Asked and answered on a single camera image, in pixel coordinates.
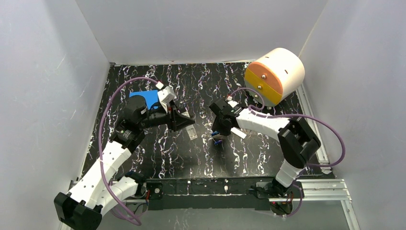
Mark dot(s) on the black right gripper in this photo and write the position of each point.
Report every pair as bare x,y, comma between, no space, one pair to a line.
222,123

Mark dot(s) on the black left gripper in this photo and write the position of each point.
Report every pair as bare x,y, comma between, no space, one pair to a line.
173,117

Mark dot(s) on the white remote control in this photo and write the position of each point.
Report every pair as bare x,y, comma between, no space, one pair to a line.
190,129

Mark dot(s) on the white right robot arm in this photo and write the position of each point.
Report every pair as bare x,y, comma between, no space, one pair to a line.
296,138

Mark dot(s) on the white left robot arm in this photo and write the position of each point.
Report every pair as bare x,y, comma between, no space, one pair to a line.
84,205

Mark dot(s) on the blue flat box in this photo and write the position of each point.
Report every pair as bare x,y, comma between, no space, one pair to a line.
151,97

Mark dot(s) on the white round drawer cabinet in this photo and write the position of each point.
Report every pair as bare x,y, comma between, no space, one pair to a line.
274,76

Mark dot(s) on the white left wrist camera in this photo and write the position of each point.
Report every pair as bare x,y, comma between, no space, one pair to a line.
165,95

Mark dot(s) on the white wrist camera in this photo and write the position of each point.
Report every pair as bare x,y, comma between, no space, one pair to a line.
231,102
165,95

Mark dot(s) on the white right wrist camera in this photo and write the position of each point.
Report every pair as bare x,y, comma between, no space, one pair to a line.
231,102

